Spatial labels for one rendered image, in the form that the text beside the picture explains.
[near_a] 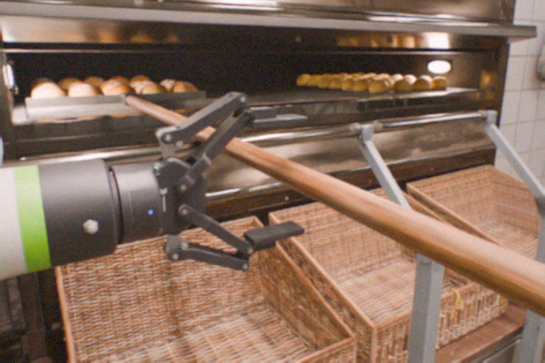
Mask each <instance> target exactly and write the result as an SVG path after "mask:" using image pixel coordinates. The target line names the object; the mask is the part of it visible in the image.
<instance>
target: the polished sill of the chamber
mask: <svg viewBox="0 0 545 363"><path fill-rule="evenodd" d="M494 96H495V91H489V90H476V91H464V92H440V93H428V94H414V95H402V96H378V97H366V98H354V99H341V100H317V101H304V102H292V103H280V104H267V105H248V107H249V108H261V107H269V108H273V109H276V110H277V115H286V114H296V115H300V116H304V117H306V116H315V115H325V114H335V113H352V112H362V111H372V110H381V109H399V108H409V107H418V106H427V105H445V104H455V103H464V102H474V101H483V100H494ZM200 110H202V109H182V110H170V111H171V112H174V113H177V114H179V115H182V116H184V117H187V118H189V117H191V116H192V115H194V114H196V113H198V112H199V111H200ZM165 127H169V125H167V124H165V123H164V122H162V121H160V120H158V119H156V118H154V117H152V116H150V115H148V114H146V113H121V114H109V115H96V116H83V117H60V118H47V119H35V120H23V121H13V131H14V136H15V141H16V142H19V141H28V140H38V139H56V138H66V137H75V136H85V135H103V134H112V133H122V132H131V131H141V130H158V129H160V128H165Z"/></svg>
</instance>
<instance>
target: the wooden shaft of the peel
mask: <svg viewBox="0 0 545 363"><path fill-rule="evenodd" d="M126 102H127V103H128V104H129V105H131V106H133V107H134V108H136V109H138V110H140V111H142V112H144V113H146V114H148V115H150V116H152V117H154V118H156V119H158V120H160V121H162V122H164V123H165V124H167V125H169V126H176V125H177V124H179V123H180V122H183V121H184V120H186V119H187V117H184V116H182V115H179V114H177V113H174V112H171V111H169V110H167V109H164V108H162V107H160V106H157V105H154V104H152V103H150V102H147V101H146V100H142V99H140V98H138V97H136V96H132V95H130V96H128V97H127V98H126ZM214 130H215V129H213V128H211V127H208V128H206V129H204V130H202V131H201V132H199V133H198V134H197V135H195V136H193V137H192V138H194V139H197V140H199V141H200V142H202V143H203V142H204V141H205V140H206V139H207V138H208V137H209V135H210V134H211V133H212V132H213V131H214ZM221 152H222V153H224V154H226V155H227V156H230V157H232V158H234V159H235V160H238V161H240V162H242V163H244V164H246V165H248V166H250V167H251V168H253V169H255V170H257V171H259V172H261V173H263V174H265V175H267V176H269V177H271V178H273V179H275V180H277V181H279V182H280V183H282V184H284V185H286V186H288V187H290V188H292V189H294V190H296V191H298V192H300V193H302V194H305V195H306V196H308V197H309V198H311V199H314V200H315V201H317V202H319V203H322V204H323V205H325V206H327V207H330V208H332V209H333V210H335V211H337V212H339V213H341V214H342V215H344V216H347V217H349V218H351V219H352V220H355V221H357V222H359V223H360V224H363V225H365V226H367V227H368V228H370V229H372V230H374V231H376V232H378V233H380V234H382V235H384V236H386V237H388V238H390V239H392V240H394V241H395V242H397V243H399V244H401V245H403V246H405V247H407V248H409V249H411V250H413V251H415V252H417V253H419V254H421V255H423V256H425V257H426V258H429V259H430V260H432V261H434V262H436V263H439V264H440V265H442V266H444V267H447V268H448V269H450V270H452V271H454V272H456V273H457V274H459V275H462V276H464V277H466V278H467V279H469V280H472V281H474V282H475V283H477V284H480V285H482V286H483V287H484V288H487V289H489V290H491V291H493V292H494V293H497V294H499V295H501V296H502V297H505V298H507V299H509V300H510V301H512V302H514V303H516V304H518V305H520V306H522V307H524V308H526V309H528V310H530V311H532V312H534V313H536V314H538V315H540V316H542V317H543V318H545V265H544V264H542V263H539V262H536V261H534V260H532V259H530V258H527V257H525V256H522V255H520V254H517V253H515V252H512V251H511V250H507V249H505V248H503V247H501V246H498V245H495V244H493V243H490V242H489V241H485V240H483V239H481V238H479V237H476V236H474V235H471V234H469V233H466V232H463V231H461V230H459V229H457V228H454V227H452V226H449V225H447V224H444V223H442V222H439V221H438V220H434V219H432V218H430V217H428V216H425V215H422V214H420V213H417V212H416V211H412V210H410V209H408V208H406V207H403V206H401V205H398V204H396V203H393V202H390V201H388V200H386V199H383V198H381V197H379V196H376V195H374V194H371V193H369V192H366V191H365V190H361V189H359V188H357V187H355V186H352V185H349V184H347V183H344V182H343V181H339V180H337V179H335V178H333V177H330V176H328V175H325V174H323V173H320V172H317V171H315V170H313V169H310V168H308V167H306V166H303V165H301V164H298V163H296V162H293V161H292V160H288V159H286V158H284V157H282V156H279V155H276V154H274V153H271V152H269V151H266V150H264V149H262V148H260V147H257V146H255V145H252V144H250V143H247V142H244V141H242V140H240V139H237V138H234V139H233V140H232V141H231V142H230V143H229V144H228V145H227V146H226V147H225V148H224V149H223V150H222V151H221Z"/></svg>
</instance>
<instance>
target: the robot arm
mask: <svg viewBox="0 0 545 363"><path fill-rule="evenodd" d="M230 113H231V114H230ZM228 114H230V115H229V116H228V117H227V118H226V119H225V120H224V121H223V122H222V123H221V124H220V125H219V126H218V127H217V128H216V129H215V130H214V131H213V132H212V133H211V134H210V135H209V137H208V138H207V139H206V140H205V141H204V142H203V143H202V144H201V145H200V146H199V147H198V148H197V149H196V150H194V151H192V152H191V153H190V154H189V155H188V156H187V157H186V158H185V159H184V160H181V159H180V158H178V157H176V156H175V155H174V152H175V150H176V149H178V148H180V147H181V146H182V141H184V140H187V139H189V138H191V137H193V136H195V135H197V134H198V133H199V132H201V131H202V130H204V129H206V128H208V127H209V126H211V125H212V124H214V123H215V122H218V121H219V120H221V119H222V118H224V117H225V116H227V115H228ZM298 124H307V117H304V116H300V115H296V114H286V115H277V110H276V109H273V108H269V107H261V108H249V107H248V105H247V96H246V95H245V94H242V93H237V92H231V93H229V94H228V95H226V96H224V97H222V98H221V99H220V100H218V101H216V102H214V103H212V104H211V105H209V106H208V107H206V108H204V109H202V110H200V111H199V112H198V113H196V114H194V115H192V116H191V117H189V118H188V119H186V120H184V121H183V122H180V123H179V124H177V125H176V126H169V127H165V128H160V129H158V130H157V131H156V133H155V136H156V138H157V139H159V140H160V145H161V153H162V157H161V158H159V159H157V160H154V161H146V162H139V163H133V164H120V165H113V166H110V167H109V172H108V170H107V168H106V165H105V162H104V161H103V160H102V159H100V158H98V159H91V160H77V161H69V162H62V163H54V164H39V165H32V166H24V167H17V168H8V169H0V280H4V279H7V278H11V277H13V276H17V275H22V274H26V273H30V272H34V271H41V270H44V269H49V268H52V267H59V266H63V265H67V264H71V263H77V262H82V261H85V260H89V259H94V258H100V257H104V256H108V255H111V254H114V253H115V251H116V250H117V247H118V239H119V241H120V242H121V243H125V242H129V241H137V240H140V239H145V238H149V237H155V236H157V235H160V234H167V243H165V244H164V246H163V250H164V252H165V254H166V255H167V256H168V258H169V259H170V261H172V262H177V261H184V260H194V261H198V262H202V263H208V264H212V265H216V266H220V267H226V268H230V269H234V270H238V271H247V270H248V269H249V267H250V264H249V259H250V257H251V255H252V254H253V253H255V252H258V251H261V250H266V249H270V248H273V247H274V246H276V245H277V241H280V240H283V239H286V238H290V237H296V236H299V235H303V234H305V228H304V227H302V226H300V225H299V224H297V223H295V222H294V221H292V220H291V221H286V222H283V223H279V224H272V225H269V226H265V227H261V228H254V229H251V230H247V231H243V237H244V238H245V239H246V240H244V239H243V238H242V237H240V236H239V235H237V234H235V233H233V232H232V231H230V230H228V229H227V228H226V227H224V226H222V225H221V224H219V223H217V222H216V221H215V220H213V219H211V218H209V217H208V216H206V215H205V214H204V210H205V208H206V207H207V206H208V199H207V196H206V194H205V192H206V189H207V178H206V177H205V176H204V172H205V171H206V170H207V169H208V167H209V166H210V165H211V162H212V161H213V160H214V159H215V157H216V156H217V155H218V154H219V153H220V152H221V151H222V150H223V149H224V148H225V147H226V146H227V145H228V144H229V143H230V142H231V141H232V140H233V139H234V138H235V136H236V135H237V134H238V133H239V132H240V131H241V130H242V129H243V128H244V127H245V126H247V127H250V128H253V129H255V128H264V127H272V126H289V125H298ZM191 224H194V225H196V226H198V227H199V228H201V229H203V230H204V231H206V232H209V233H211V234H212V235H213V236H215V237H217V238H219V239H221V240H222V241H224V242H225V243H227V244H229V245H230V246H233V247H234V248H235V249H237V251H236V253H233V252H229V251H226V250H220V249H217V248H213V247H210V246H204V245H201V244H197V243H194V242H190V241H186V240H185V238H184V237H180V236H179V234H181V233H182V232H183V231H185V230H186V229H187V228H188V227H189V226H190V225H191Z"/></svg>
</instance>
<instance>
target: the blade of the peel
mask: <svg viewBox="0 0 545 363"><path fill-rule="evenodd" d="M135 95H136V97H138V98H140V99H142V100H146V101H147V102H149V101H165V100H195V99H206V93H205V91H194V92H158V93H138V94H135ZM26 102H27V108H41V107H57V106H72V105H103V104H118V103H120V96H119V95H99V96H62V97H43V98H32V96H27V97H26Z"/></svg>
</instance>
